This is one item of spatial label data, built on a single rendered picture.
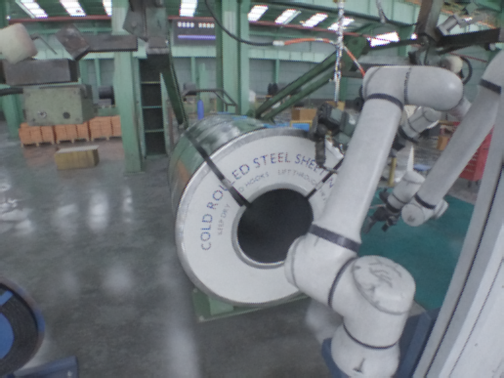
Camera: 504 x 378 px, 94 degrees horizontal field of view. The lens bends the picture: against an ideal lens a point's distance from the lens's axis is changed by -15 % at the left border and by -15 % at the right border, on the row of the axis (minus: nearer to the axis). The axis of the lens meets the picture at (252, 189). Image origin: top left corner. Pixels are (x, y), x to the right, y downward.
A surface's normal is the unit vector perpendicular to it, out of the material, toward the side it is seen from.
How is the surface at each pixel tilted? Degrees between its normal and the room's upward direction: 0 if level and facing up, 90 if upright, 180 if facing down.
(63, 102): 89
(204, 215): 90
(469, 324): 90
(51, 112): 89
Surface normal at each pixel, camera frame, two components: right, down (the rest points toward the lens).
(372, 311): -0.57, 0.28
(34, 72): 0.32, 0.31
